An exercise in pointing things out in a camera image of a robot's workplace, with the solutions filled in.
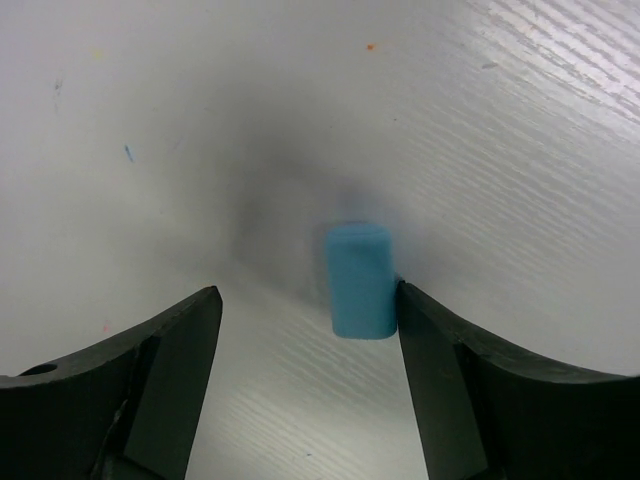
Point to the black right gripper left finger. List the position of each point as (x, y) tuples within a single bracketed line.
[(127, 407)]

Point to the blue highlighter cap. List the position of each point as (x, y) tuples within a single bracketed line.
[(362, 281)]

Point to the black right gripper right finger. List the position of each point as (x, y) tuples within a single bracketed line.
[(489, 409)]

